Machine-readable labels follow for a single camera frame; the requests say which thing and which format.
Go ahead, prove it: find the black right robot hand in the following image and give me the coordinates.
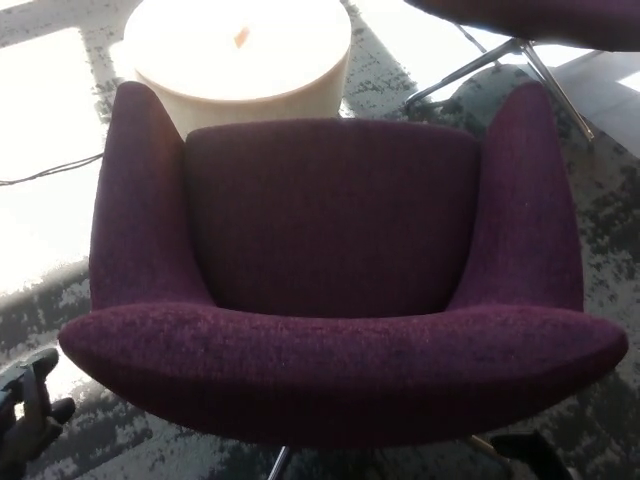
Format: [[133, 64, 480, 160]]
[[489, 429, 575, 480]]

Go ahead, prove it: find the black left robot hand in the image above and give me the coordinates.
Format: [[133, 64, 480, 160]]
[[0, 348, 76, 476]]

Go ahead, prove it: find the purple fabric armchair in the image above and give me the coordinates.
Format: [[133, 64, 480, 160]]
[[57, 79, 630, 480]]

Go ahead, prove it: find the round white side table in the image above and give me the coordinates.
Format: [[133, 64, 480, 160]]
[[122, 0, 353, 137]]

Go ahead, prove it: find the purple chair with metal legs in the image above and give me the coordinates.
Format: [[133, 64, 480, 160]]
[[402, 0, 640, 141]]

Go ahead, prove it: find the thin black floor cable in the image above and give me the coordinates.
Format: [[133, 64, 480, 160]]
[[0, 152, 105, 187]]

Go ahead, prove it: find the short black floor cable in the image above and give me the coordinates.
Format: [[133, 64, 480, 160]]
[[457, 22, 489, 54]]

